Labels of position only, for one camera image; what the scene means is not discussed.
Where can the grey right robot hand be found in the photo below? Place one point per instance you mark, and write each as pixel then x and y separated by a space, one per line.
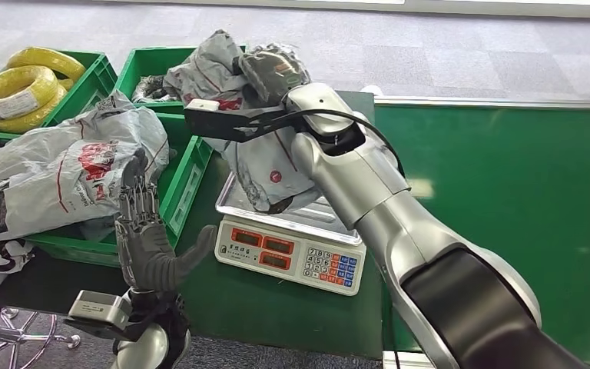
pixel 274 74

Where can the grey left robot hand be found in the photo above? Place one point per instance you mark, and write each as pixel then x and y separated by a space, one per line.
pixel 147 249

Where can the grey plastic package red print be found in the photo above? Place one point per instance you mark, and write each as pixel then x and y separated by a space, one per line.
pixel 264 168

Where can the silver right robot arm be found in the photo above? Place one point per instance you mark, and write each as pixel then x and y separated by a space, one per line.
pixel 402 229

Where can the white package black letters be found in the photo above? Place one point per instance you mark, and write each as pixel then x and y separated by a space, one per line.
pixel 15 219

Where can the large grey package red print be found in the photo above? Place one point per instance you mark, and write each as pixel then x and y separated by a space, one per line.
pixel 45 153

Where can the green plastic crate holding packages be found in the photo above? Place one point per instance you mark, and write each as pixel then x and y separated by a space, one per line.
pixel 185 178

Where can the small white round object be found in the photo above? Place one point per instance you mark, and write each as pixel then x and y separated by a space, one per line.
pixel 372 90

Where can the green crate with black coils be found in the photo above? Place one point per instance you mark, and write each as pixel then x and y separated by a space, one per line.
pixel 147 61

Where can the white electronic scale steel tray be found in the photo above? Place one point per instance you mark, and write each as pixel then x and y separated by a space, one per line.
pixel 285 254

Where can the chrome chair base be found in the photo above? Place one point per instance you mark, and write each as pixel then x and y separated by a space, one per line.
pixel 17 336

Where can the green crate with yellow coils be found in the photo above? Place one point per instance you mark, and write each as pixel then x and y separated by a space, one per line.
pixel 84 91

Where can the silver conveyor edge rail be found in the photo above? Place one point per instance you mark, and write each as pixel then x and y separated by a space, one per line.
pixel 478 103

